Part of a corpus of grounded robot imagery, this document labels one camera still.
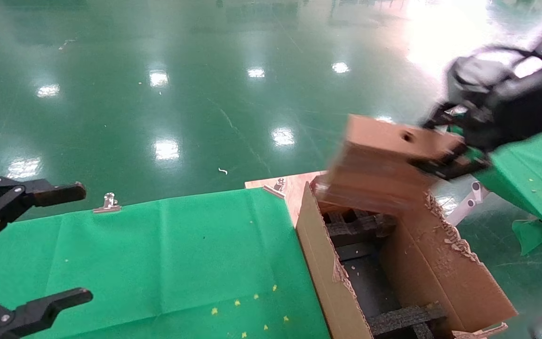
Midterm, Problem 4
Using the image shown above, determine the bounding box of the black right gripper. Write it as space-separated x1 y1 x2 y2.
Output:
410 61 542 182

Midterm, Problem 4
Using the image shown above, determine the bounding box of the small cardboard box with hole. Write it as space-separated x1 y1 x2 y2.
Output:
320 114 467 215

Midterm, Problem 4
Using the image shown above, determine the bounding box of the large open cardboard carton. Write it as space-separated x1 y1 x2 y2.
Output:
295 181 518 339

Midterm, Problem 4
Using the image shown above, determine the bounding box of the white table leg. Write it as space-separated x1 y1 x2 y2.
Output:
445 181 491 227

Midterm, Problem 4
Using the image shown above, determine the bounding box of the silver binder clip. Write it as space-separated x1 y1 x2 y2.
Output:
93 192 122 214
263 178 287 200

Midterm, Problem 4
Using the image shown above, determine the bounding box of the green tablecloth on side table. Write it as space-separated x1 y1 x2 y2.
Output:
476 123 542 257

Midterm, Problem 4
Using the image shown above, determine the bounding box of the black foam insert block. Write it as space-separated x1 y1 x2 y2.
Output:
324 210 398 248
369 303 448 339

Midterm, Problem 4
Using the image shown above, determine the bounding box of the green tablecloth with yellow specks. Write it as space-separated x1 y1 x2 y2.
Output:
0 187 332 339

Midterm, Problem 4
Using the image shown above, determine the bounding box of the black foam bottom liner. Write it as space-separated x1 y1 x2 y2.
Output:
336 242 401 325

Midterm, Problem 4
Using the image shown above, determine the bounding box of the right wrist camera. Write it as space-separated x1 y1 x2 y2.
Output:
447 47 516 104

